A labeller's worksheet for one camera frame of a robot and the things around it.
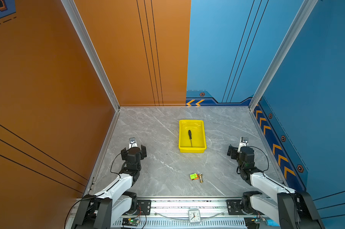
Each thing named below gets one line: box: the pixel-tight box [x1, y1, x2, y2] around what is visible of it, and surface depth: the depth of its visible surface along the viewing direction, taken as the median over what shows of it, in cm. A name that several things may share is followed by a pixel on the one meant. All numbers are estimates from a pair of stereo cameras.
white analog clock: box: [188, 208, 201, 224], surface depth 71 cm
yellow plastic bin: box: [178, 119, 207, 154], surface depth 101 cm
